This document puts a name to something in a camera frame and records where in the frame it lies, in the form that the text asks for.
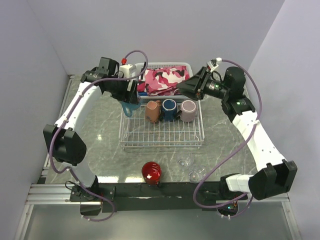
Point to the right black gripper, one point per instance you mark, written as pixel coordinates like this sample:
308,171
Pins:
195,86

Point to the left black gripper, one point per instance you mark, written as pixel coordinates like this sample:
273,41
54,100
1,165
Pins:
127,96

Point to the light blue mug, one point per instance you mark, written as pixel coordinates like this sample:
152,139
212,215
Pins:
129,108

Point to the mauve purple mug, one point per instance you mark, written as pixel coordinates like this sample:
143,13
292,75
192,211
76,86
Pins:
187,111

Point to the dark blue mug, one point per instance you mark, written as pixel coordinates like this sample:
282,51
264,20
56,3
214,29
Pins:
169,109

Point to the salmon pink mug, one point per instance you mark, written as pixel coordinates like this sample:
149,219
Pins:
153,110

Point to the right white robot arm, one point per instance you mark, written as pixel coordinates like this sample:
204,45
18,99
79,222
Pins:
275,175

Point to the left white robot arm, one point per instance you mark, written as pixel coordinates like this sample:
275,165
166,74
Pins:
62,139

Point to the white plastic basket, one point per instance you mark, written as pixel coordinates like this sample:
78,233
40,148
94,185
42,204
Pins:
162,72

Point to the pink camouflage cloth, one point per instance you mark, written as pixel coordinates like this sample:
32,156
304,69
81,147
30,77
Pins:
166,80

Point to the black item in basket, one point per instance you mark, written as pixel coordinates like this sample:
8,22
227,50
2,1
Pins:
143,69

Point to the clear glass cup far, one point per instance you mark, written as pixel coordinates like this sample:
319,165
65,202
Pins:
185,160

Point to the clear glass cup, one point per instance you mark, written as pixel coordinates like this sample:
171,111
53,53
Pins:
197,173
185,160

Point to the red mug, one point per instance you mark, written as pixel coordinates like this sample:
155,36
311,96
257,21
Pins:
151,173

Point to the clear glass cup near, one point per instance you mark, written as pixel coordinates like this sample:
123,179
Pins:
197,173

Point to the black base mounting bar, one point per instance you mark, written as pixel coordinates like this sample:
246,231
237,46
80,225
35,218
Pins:
140,196

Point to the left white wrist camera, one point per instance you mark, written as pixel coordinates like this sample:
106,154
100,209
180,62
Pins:
127,71

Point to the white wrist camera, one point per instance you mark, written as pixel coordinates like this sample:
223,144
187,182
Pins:
213,64
127,71

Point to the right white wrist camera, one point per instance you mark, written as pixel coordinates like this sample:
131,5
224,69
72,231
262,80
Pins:
213,64

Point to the white wire dish rack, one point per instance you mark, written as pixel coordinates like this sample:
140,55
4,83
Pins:
137,132

